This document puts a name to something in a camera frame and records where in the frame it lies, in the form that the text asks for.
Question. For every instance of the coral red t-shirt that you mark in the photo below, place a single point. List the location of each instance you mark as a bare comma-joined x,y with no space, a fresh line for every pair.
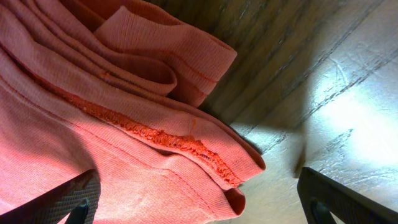
115,87

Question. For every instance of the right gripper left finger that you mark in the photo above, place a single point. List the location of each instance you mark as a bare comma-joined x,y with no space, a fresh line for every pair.
76,201

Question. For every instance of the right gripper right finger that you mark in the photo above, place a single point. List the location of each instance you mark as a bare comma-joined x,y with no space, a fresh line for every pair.
322,198

